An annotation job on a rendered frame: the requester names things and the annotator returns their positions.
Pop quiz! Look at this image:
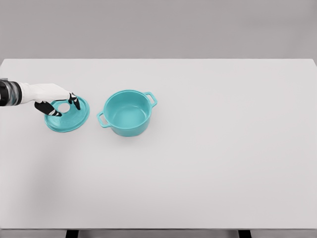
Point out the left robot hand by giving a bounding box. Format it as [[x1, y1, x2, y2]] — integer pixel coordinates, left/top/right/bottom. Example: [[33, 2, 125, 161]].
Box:
[[30, 83, 81, 117]]

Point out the teal pot with handles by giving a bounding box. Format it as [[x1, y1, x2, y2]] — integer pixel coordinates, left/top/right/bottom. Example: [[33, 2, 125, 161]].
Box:
[[96, 89, 159, 137]]

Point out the teal pot lid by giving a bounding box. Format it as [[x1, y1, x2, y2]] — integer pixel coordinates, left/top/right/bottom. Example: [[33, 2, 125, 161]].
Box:
[[44, 96, 91, 133]]

